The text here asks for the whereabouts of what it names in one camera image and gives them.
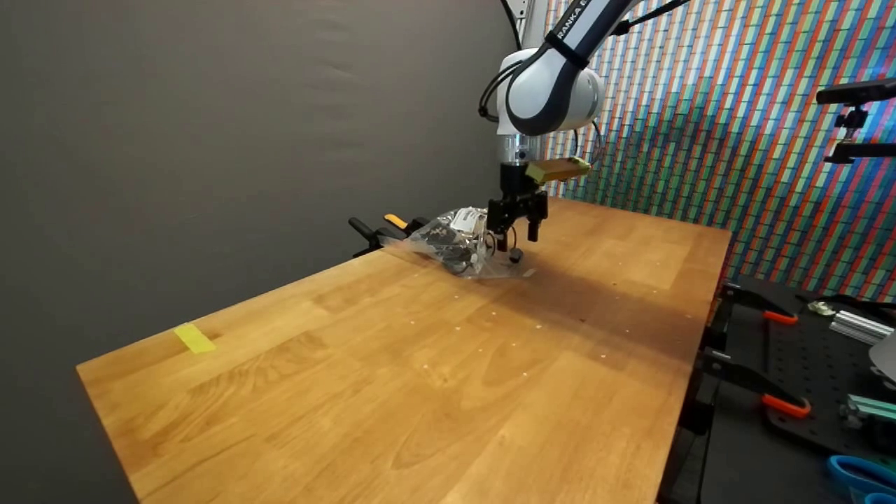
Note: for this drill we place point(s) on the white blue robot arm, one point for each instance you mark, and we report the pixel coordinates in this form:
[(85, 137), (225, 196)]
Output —
[(540, 87)]

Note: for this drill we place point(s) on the black orange table clamp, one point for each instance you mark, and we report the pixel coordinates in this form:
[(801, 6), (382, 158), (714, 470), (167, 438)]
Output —
[(392, 231)]

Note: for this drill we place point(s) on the yellow tape strip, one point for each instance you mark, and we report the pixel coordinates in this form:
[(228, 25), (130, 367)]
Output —
[(193, 340)]

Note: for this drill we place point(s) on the blue handled scissors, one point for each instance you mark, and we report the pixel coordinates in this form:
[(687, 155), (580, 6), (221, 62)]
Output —
[(862, 479)]

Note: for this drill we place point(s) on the clear plastic bag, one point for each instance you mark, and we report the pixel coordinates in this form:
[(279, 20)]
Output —
[(461, 242)]

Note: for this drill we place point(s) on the white metal bracket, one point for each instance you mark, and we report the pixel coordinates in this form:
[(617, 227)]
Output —
[(847, 322)]

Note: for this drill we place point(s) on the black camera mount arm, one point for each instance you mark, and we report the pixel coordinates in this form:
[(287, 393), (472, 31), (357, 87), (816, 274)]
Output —
[(853, 118)]

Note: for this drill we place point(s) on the black perforated side board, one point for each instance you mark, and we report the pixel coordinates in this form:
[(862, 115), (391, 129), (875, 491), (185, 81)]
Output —
[(818, 365)]

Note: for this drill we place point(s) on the black orange spring clamp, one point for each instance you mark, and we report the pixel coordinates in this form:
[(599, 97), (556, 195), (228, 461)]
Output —
[(766, 305), (771, 395)]

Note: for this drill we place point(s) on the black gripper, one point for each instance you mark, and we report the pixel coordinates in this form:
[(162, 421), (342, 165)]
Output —
[(518, 196)]

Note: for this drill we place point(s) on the teal tool handle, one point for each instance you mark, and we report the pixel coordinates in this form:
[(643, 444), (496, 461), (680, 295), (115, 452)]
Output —
[(872, 407)]

